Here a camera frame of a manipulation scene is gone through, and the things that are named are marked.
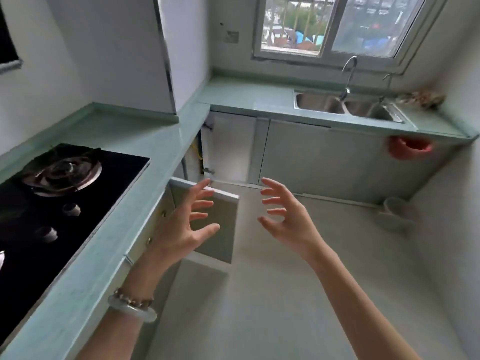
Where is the person's left hand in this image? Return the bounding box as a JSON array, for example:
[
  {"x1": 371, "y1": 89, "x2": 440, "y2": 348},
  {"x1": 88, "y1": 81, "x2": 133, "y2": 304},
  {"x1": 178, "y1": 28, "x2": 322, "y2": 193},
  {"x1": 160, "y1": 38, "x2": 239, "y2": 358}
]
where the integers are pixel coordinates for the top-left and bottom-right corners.
[{"x1": 140, "y1": 178, "x2": 221, "y2": 274}]

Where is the person's right hand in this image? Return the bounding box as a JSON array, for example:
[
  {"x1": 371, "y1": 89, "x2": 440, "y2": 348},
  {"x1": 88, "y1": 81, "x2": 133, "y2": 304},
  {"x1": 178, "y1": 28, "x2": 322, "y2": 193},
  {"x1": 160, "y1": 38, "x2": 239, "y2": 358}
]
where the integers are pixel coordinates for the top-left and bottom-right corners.
[{"x1": 257, "y1": 177, "x2": 327, "y2": 265}]

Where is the green glossy cabinet door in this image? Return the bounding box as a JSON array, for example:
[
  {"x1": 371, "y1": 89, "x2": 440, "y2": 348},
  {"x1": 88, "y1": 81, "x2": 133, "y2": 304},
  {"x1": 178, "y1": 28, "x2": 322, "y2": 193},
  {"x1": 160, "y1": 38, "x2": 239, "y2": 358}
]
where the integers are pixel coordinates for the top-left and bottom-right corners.
[
  {"x1": 168, "y1": 177, "x2": 241, "y2": 265},
  {"x1": 202, "y1": 111, "x2": 260, "y2": 184}
]

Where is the person's right forearm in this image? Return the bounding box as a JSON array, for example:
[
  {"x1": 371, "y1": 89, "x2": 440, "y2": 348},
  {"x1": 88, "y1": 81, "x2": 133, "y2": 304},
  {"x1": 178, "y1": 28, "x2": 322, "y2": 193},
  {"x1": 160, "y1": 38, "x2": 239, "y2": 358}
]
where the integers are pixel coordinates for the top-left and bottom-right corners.
[{"x1": 305, "y1": 243, "x2": 423, "y2": 360}]

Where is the person's left forearm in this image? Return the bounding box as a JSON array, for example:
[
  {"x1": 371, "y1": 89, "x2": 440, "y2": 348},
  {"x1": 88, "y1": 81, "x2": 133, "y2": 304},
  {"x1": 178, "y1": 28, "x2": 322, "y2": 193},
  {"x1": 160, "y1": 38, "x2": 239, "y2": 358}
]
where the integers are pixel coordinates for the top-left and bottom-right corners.
[{"x1": 76, "y1": 252, "x2": 170, "y2": 360}]

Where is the pale green jade bangle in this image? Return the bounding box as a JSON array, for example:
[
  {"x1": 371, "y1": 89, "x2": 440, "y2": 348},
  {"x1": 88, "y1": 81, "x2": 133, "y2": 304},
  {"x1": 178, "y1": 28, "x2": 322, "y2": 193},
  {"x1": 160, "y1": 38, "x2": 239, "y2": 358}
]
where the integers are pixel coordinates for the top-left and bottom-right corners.
[{"x1": 107, "y1": 294, "x2": 158, "y2": 324}]

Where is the stainless steel double sink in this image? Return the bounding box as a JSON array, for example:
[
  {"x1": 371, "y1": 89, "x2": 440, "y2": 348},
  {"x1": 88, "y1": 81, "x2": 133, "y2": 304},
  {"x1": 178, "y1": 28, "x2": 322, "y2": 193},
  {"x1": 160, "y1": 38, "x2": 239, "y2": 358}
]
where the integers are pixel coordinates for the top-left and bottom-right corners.
[{"x1": 293, "y1": 89, "x2": 408, "y2": 124}]

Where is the metal gas burner grate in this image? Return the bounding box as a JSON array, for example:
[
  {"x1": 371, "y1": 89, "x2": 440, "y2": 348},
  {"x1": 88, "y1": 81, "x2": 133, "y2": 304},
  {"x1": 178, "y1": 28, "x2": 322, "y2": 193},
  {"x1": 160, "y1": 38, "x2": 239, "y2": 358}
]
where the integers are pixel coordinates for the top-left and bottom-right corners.
[{"x1": 20, "y1": 145, "x2": 104, "y2": 198}]

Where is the red plastic bag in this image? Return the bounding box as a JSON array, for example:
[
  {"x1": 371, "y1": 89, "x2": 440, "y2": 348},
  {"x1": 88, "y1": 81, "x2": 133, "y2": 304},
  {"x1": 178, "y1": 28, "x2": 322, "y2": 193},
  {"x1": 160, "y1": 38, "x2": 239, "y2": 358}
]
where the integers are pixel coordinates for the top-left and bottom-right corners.
[{"x1": 388, "y1": 135, "x2": 435, "y2": 161}]

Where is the chrome gooseneck faucet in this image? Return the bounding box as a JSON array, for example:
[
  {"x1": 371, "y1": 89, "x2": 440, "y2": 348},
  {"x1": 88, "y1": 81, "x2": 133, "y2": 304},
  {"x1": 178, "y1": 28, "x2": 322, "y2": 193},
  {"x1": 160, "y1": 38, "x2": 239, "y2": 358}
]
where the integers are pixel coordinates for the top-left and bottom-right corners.
[{"x1": 338, "y1": 55, "x2": 359, "y2": 103}]

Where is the black glass gas stove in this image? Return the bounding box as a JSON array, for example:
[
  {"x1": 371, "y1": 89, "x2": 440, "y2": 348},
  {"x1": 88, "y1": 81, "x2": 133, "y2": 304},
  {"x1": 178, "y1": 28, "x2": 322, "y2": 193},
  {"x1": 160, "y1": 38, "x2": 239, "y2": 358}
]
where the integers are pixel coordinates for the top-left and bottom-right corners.
[{"x1": 0, "y1": 142, "x2": 151, "y2": 346}]

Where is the mottled brown dish cloth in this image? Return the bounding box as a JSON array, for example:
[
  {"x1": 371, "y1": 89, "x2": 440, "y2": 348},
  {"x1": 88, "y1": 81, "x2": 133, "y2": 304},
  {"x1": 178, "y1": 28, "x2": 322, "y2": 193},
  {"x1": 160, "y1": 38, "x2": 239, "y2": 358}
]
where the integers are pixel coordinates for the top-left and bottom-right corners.
[{"x1": 395, "y1": 89, "x2": 447, "y2": 110}]

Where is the white framed window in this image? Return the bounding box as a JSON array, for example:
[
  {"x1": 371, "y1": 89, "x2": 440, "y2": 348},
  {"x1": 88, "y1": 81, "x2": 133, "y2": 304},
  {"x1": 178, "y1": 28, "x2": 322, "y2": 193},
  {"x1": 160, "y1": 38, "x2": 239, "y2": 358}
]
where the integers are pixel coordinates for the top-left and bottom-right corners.
[{"x1": 253, "y1": 0, "x2": 451, "y2": 74}]

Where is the black steel range hood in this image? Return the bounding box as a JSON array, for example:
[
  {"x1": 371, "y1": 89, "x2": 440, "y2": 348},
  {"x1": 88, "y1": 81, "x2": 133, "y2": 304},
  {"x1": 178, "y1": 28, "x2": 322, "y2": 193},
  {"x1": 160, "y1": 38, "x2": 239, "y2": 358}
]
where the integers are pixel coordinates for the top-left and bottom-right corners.
[{"x1": 0, "y1": 3, "x2": 23, "y2": 74}]

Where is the brown beaded bracelet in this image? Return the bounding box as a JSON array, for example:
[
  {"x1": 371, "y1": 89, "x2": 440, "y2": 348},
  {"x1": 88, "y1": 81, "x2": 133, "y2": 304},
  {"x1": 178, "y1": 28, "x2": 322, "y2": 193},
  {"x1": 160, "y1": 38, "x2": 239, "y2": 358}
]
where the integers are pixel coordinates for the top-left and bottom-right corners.
[{"x1": 112, "y1": 287, "x2": 155, "y2": 310}]

